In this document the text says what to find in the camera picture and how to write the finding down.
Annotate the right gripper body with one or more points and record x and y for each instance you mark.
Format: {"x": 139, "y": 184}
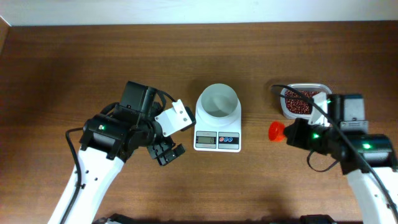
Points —
{"x": 292, "y": 131}

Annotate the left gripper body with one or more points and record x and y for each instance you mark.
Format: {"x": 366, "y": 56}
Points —
{"x": 156, "y": 144}

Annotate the orange measuring scoop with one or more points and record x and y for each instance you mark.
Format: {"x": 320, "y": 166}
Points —
{"x": 276, "y": 132}

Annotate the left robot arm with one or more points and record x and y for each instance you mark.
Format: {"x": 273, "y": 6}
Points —
{"x": 110, "y": 138}

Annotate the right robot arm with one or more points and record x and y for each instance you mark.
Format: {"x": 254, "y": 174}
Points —
{"x": 368, "y": 161}

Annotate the white digital kitchen scale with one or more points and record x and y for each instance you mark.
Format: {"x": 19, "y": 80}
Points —
{"x": 217, "y": 134}

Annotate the red beans in container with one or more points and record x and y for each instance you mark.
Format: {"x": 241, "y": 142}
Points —
{"x": 295, "y": 105}

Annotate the clear plastic container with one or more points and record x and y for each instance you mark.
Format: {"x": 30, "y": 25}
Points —
{"x": 307, "y": 89}

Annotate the white bowl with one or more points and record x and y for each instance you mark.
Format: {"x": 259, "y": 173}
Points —
{"x": 219, "y": 100}

